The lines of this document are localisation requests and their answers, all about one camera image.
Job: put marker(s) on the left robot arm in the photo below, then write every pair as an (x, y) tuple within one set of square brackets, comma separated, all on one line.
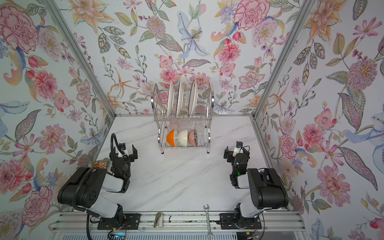
[(83, 190)]

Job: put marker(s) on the middle orange striped plate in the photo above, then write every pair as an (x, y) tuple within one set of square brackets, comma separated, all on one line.
[(180, 100)]

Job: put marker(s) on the orange bowl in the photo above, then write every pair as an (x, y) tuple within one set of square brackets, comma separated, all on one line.
[(172, 138)]

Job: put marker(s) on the pink drinking glass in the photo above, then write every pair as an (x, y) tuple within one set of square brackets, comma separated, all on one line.
[(174, 124)]

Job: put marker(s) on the cream white bowl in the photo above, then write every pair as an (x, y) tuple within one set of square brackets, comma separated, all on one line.
[(182, 138)]

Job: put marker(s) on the orange striped plate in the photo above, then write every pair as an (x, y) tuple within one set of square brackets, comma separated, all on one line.
[(180, 100), (193, 98)]

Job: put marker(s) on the steel two-tier dish rack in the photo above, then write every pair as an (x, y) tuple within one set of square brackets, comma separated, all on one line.
[(201, 120)]

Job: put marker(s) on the green snack packet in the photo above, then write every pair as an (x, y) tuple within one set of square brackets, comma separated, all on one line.
[(102, 164)]

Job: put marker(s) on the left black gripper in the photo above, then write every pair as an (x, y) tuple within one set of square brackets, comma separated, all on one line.
[(132, 153)]

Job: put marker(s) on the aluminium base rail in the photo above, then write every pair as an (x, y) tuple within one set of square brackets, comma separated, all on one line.
[(269, 221)]

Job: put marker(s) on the left white patterned plate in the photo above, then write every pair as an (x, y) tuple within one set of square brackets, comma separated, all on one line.
[(170, 99)]

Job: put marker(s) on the silver open-end wrench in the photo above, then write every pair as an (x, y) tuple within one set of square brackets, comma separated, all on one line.
[(206, 209)]

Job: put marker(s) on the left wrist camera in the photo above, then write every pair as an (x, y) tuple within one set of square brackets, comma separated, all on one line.
[(122, 150)]

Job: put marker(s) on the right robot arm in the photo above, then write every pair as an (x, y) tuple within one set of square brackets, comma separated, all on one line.
[(267, 191)]

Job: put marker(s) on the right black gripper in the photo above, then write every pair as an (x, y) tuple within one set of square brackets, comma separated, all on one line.
[(228, 153)]

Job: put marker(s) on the right orange striped plate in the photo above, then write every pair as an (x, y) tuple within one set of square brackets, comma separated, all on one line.
[(193, 98)]

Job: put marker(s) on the small metal bracket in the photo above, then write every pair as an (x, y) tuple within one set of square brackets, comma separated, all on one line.
[(158, 222)]

